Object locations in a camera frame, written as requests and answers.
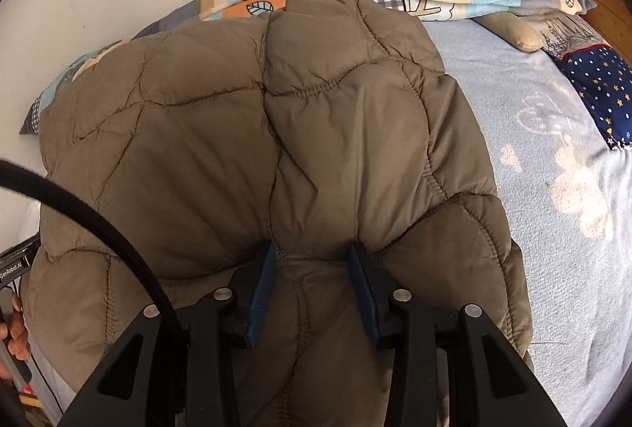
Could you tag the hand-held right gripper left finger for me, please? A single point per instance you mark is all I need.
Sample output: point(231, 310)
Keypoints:
point(261, 293)

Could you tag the white sketch print cloth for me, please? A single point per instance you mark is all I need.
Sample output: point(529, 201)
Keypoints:
point(575, 32)

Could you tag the person's left hand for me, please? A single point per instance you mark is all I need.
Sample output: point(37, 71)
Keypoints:
point(19, 333)

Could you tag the beige pillow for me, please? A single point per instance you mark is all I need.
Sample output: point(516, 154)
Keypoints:
point(513, 32)

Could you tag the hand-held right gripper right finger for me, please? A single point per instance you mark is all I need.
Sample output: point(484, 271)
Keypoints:
point(363, 293)

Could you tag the light blue bed sheet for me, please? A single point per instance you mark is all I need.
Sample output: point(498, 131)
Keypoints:
point(518, 76)

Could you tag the navy starred pillow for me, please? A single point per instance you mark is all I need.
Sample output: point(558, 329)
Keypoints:
point(602, 86)

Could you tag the brown quilted puffer jacket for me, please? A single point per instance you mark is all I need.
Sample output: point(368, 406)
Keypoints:
point(222, 135)

